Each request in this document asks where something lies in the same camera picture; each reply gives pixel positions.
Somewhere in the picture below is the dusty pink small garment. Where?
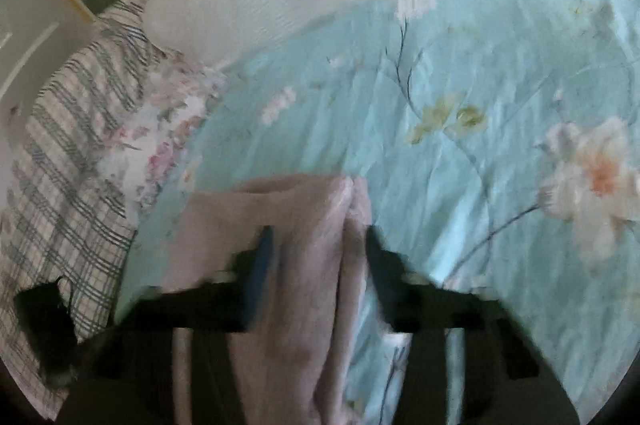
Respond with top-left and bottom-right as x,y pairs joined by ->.
163,175 -> 371,424

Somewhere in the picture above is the plaid checked blanket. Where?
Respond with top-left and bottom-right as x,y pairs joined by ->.
1,0 -> 164,419

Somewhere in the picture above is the pink floral pillow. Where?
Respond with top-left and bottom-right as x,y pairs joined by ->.
96,54 -> 228,227

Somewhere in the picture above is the light blue floral bedsheet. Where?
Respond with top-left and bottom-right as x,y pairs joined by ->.
117,0 -> 639,423

